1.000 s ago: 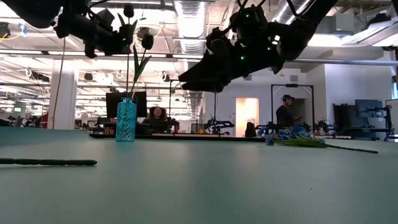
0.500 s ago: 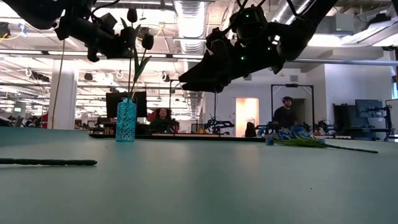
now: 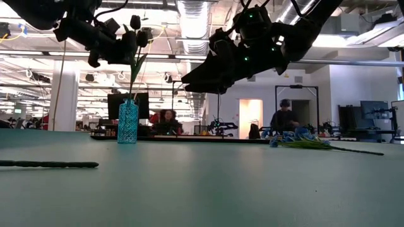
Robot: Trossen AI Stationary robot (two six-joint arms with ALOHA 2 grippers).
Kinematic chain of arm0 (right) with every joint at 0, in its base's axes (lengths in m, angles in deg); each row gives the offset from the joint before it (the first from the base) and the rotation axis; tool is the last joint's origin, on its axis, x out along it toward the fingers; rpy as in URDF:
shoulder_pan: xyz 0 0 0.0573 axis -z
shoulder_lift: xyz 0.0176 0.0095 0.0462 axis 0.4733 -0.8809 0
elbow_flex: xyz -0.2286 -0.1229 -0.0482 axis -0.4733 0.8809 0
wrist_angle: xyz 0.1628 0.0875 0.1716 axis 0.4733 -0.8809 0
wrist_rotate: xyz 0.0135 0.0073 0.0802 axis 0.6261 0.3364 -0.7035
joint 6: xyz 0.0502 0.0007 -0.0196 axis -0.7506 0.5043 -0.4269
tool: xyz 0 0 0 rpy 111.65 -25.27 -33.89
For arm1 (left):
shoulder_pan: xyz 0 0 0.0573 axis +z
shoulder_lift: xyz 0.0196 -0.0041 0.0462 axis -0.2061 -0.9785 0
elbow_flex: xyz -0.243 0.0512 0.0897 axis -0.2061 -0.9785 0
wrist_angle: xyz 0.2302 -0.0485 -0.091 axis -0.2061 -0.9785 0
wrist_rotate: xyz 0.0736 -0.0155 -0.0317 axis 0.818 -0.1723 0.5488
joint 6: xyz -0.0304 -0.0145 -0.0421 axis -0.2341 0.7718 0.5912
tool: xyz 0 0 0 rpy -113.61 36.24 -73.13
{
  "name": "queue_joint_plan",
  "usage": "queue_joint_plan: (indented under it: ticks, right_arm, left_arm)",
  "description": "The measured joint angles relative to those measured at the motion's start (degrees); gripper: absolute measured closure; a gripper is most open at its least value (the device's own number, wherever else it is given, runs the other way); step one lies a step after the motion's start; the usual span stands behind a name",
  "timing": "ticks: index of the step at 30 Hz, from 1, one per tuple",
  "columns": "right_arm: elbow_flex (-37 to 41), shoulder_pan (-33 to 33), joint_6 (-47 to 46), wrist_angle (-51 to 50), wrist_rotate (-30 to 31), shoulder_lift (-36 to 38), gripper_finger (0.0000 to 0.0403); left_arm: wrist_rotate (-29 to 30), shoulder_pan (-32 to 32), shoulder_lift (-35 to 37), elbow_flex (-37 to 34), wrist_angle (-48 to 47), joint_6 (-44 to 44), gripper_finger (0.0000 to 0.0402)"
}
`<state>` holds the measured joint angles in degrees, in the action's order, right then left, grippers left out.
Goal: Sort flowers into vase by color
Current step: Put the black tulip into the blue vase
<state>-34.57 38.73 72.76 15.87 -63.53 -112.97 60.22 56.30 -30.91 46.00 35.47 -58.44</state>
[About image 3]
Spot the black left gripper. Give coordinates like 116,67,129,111
87,30,140,69

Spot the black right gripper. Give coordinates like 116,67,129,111
181,28,288,95

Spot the blue textured glass vase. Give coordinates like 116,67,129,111
117,98,140,145

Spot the blue artificial flower bunch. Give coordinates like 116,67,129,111
0,160,100,169
268,126,385,156

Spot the orange lit doorway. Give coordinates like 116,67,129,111
239,99,264,139

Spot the person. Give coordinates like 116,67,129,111
153,108,184,136
270,98,300,132

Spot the black monitor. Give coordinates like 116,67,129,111
107,92,150,120

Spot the black bag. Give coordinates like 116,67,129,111
248,123,261,139

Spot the white pillar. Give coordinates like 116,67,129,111
47,59,80,132

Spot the green table mat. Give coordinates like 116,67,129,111
0,128,404,227

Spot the black cabinet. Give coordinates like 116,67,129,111
338,105,362,130

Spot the grey ceiling air unit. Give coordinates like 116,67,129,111
321,14,360,36

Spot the dark desk monitor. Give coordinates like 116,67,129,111
360,100,389,120

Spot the white board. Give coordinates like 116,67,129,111
391,100,404,127

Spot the black metal frame stand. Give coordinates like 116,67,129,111
171,80,221,127
274,84,319,133

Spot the silver round ventilation duct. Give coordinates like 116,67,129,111
175,0,211,119

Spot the black aluminium table frame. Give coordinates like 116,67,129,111
90,135,272,144

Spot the yellow hanging cord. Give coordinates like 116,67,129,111
52,37,66,132

